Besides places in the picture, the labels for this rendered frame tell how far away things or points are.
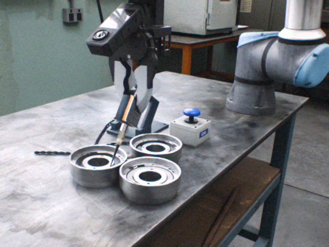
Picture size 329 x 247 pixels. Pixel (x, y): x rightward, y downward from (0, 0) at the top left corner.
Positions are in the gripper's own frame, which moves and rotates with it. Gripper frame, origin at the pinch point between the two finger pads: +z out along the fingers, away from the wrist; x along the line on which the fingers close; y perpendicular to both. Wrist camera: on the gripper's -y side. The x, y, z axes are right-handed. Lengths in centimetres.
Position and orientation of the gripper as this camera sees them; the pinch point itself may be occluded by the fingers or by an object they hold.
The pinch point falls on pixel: (131, 105)
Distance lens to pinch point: 66.4
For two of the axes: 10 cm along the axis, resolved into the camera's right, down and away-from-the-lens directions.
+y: 5.3, -2.9, 8.0
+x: -8.5, -2.2, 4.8
